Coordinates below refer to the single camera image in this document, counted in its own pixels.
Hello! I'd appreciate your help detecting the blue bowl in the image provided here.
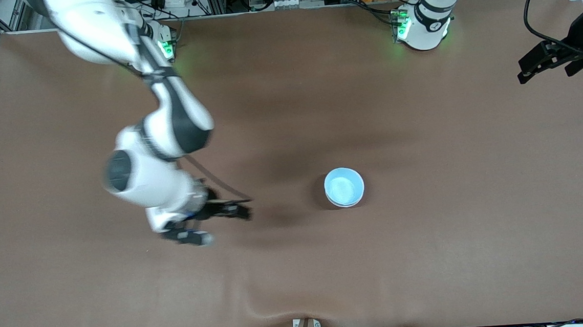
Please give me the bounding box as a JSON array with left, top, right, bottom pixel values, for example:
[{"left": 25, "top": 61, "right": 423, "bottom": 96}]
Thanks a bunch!
[{"left": 323, "top": 166, "right": 366, "bottom": 207}]

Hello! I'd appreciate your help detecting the white bowl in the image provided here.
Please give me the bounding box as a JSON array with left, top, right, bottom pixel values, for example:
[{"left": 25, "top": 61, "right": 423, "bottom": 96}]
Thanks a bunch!
[{"left": 326, "top": 195, "right": 366, "bottom": 210}]

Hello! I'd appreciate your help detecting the brown table cloth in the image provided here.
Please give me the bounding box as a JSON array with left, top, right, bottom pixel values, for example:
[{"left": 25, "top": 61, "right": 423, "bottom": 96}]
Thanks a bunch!
[{"left": 0, "top": 0, "right": 583, "bottom": 327}]

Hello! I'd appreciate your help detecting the white terminal block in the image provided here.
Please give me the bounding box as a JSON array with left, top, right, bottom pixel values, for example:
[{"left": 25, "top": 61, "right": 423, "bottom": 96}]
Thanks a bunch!
[{"left": 270, "top": 0, "right": 311, "bottom": 11}]

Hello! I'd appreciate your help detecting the black base cable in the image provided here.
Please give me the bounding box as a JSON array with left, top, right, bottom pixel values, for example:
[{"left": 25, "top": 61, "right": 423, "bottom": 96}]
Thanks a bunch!
[{"left": 351, "top": 0, "right": 396, "bottom": 28}]

